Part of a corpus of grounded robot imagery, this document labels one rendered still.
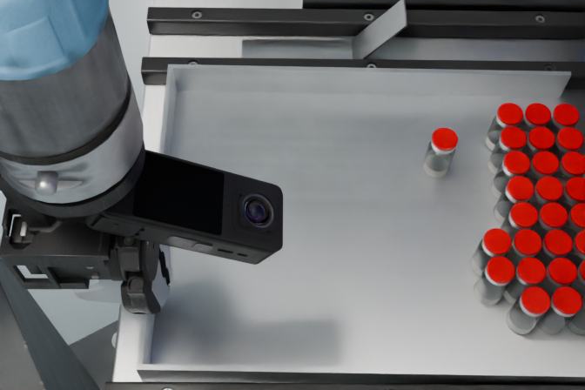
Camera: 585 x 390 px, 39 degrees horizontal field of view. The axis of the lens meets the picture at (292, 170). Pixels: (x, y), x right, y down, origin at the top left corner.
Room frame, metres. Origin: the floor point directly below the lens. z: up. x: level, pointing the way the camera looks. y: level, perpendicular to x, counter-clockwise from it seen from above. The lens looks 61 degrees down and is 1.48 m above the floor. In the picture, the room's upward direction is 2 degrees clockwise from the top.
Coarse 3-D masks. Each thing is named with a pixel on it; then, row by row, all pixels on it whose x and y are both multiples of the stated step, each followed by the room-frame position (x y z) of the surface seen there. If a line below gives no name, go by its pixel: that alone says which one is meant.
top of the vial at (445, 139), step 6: (438, 132) 0.35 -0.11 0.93; (444, 132) 0.35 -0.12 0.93; (450, 132) 0.35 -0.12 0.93; (432, 138) 0.34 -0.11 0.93; (438, 138) 0.34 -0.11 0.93; (444, 138) 0.34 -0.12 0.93; (450, 138) 0.34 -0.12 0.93; (456, 138) 0.34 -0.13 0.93; (438, 144) 0.34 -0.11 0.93; (444, 144) 0.34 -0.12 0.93; (450, 144) 0.34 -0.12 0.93; (456, 144) 0.34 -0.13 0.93; (444, 150) 0.33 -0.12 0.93; (450, 150) 0.33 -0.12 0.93
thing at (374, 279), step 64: (192, 64) 0.42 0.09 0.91; (192, 128) 0.37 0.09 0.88; (256, 128) 0.38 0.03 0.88; (320, 128) 0.38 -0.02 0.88; (384, 128) 0.38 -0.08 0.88; (320, 192) 0.32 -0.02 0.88; (384, 192) 0.32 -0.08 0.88; (448, 192) 0.32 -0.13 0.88; (192, 256) 0.26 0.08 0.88; (320, 256) 0.26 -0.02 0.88; (384, 256) 0.26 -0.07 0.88; (448, 256) 0.26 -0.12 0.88; (192, 320) 0.20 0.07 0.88; (256, 320) 0.21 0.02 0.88; (320, 320) 0.21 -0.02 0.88; (384, 320) 0.21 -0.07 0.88; (448, 320) 0.21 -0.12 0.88; (512, 384) 0.16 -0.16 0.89; (576, 384) 0.16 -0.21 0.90
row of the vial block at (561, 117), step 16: (560, 112) 0.37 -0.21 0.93; (576, 112) 0.37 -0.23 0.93; (560, 128) 0.36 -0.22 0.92; (560, 144) 0.34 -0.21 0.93; (576, 144) 0.34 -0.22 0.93; (560, 160) 0.34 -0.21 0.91; (576, 160) 0.33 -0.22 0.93; (560, 176) 0.32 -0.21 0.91; (576, 176) 0.31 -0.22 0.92; (576, 192) 0.30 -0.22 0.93; (576, 208) 0.28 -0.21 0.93; (576, 224) 0.27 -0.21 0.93; (576, 240) 0.26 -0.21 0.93; (576, 256) 0.25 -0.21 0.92; (576, 288) 0.23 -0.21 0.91; (576, 320) 0.21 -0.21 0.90
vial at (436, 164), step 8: (432, 144) 0.34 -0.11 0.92; (432, 152) 0.34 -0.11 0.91; (440, 152) 0.33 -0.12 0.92; (448, 152) 0.33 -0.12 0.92; (424, 160) 0.34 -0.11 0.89; (432, 160) 0.33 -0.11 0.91; (440, 160) 0.33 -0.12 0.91; (448, 160) 0.33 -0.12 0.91; (424, 168) 0.34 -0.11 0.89; (432, 168) 0.33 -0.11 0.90; (440, 168) 0.33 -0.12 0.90; (448, 168) 0.34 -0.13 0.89; (432, 176) 0.33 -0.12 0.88; (440, 176) 0.33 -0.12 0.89
